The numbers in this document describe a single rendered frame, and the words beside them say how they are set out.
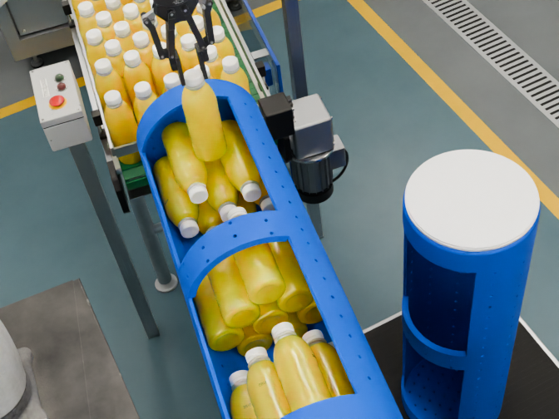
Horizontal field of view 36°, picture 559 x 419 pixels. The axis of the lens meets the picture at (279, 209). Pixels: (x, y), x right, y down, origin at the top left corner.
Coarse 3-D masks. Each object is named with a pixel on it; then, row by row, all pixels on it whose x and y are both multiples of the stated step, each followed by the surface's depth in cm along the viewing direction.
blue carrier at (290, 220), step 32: (160, 96) 185; (224, 96) 183; (160, 128) 191; (256, 128) 180; (256, 160) 171; (288, 192) 169; (224, 224) 159; (256, 224) 158; (288, 224) 160; (192, 256) 160; (224, 256) 156; (320, 256) 159; (192, 288) 160; (320, 288) 151; (192, 320) 160; (352, 320) 151; (224, 352) 168; (352, 352) 143; (224, 384) 160; (352, 384) 138; (384, 384) 144; (224, 416) 146; (288, 416) 134; (320, 416) 132; (352, 416) 133; (384, 416) 136
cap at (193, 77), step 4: (192, 68) 171; (196, 68) 171; (184, 72) 170; (188, 72) 170; (192, 72) 170; (196, 72) 170; (200, 72) 169; (184, 76) 169; (188, 76) 169; (192, 76) 169; (196, 76) 169; (200, 76) 169; (188, 80) 168; (192, 80) 168; (196, 80) 168; (200, 80) 169; (188, 84) 169; (192, 84) 169; (196, 84) 169
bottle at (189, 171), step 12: (168, 132) 188; (180, 132) 188; (168, 144) 187; (180, 144) 185; (168, 156) 187; (180, 156) 183; (192, 156) 183; (180, 168) 181; (192, 168) 181; (204, 168) 182; (180, 180) 181; (192, 180) 180; (204, 180) 181
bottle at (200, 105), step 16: (192, 96) 170; (208, 96) 171; (192, 112) 172; (208, 112) 173; (192, 128) 176; (208, 128) 175; (192, 144) 181; (208, 144) 178; (224, 144) 181; (208, 160) 181
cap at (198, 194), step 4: (192, 188) 179; (196, 188) 179; (200, 188) 179; (204, 188) 179; (192, 192) 178; (196, 192) 178; (200, 192) 179; (204, 192) 179; (192, 196) 179; (196, 196) 179; (200, 196) 180; (204, 196) 180; (192, 200) 180; (196, 200) 180; (200, 200) 180; (204, 200) 181
